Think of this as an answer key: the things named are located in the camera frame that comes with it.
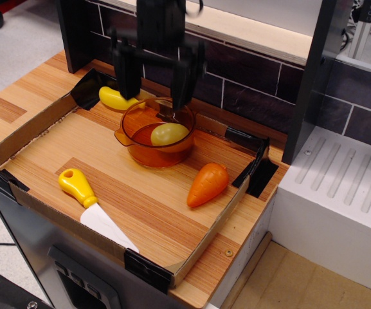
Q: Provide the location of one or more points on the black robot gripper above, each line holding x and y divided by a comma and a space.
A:
160, 29

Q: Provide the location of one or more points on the yellow-green toy potato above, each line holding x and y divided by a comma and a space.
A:
168, 133

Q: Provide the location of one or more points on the orange transparent plastic pot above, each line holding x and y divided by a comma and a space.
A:
137, 124

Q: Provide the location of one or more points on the yellow toy banana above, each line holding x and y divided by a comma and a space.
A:
114, 100

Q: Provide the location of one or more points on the orange toy carrot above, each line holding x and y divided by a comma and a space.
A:
210, 181

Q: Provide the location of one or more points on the silver toy oven front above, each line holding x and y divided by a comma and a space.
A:
71, 272

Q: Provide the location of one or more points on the white ribbed drainer counter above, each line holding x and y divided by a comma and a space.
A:
322, 209

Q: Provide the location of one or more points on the yellow-handled toy knife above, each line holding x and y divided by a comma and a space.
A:
74, 182

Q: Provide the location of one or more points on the dark grey vertical post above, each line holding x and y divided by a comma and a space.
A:
326, 43

